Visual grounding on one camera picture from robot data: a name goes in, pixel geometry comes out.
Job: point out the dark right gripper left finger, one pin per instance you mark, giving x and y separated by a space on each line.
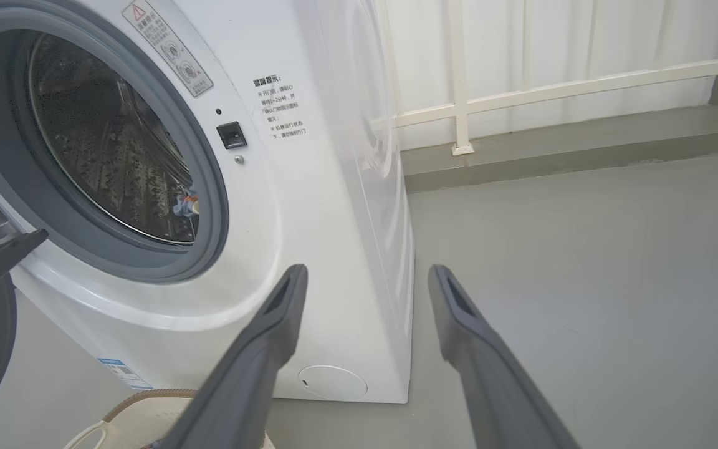
253 374

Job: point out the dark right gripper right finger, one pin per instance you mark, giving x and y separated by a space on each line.
496 386

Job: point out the blue cartoon print garment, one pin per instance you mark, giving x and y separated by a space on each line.
186 202

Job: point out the cream laundry basket brown rim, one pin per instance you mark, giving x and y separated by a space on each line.
147 418

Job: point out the white front-load washing machine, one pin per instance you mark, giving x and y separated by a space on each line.
309 249

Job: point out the black door lock socket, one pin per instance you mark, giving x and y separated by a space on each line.
232 135

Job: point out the round white filter cover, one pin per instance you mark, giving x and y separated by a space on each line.
333 382

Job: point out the blue white energy label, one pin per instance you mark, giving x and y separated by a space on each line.
125 374

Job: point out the steel washer drum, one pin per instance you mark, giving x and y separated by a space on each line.
103 137

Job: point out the small printed text label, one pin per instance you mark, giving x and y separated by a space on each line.
279 107

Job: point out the grey warning label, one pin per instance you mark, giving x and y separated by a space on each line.
169 47

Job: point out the white metal railing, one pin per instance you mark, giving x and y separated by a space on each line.
459 75

